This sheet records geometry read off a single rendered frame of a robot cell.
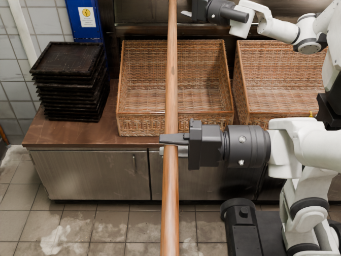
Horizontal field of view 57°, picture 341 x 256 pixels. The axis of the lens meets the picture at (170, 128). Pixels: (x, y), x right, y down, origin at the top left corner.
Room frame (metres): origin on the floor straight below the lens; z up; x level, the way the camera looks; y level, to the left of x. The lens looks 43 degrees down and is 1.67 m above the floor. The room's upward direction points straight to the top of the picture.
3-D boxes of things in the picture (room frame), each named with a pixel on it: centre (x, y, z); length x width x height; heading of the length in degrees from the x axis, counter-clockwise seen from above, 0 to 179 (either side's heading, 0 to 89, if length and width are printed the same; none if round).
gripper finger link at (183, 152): (0.46, -0.01, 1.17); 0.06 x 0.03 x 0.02; 89
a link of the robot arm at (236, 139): (0.46, -0.10, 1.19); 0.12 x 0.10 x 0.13; 89
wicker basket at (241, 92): (1.34, -0.63, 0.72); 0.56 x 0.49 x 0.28; 90
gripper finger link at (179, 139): (0.46, -0.01, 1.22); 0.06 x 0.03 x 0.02; 89
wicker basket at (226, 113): (1.35, -0.02, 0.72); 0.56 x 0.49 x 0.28; 91
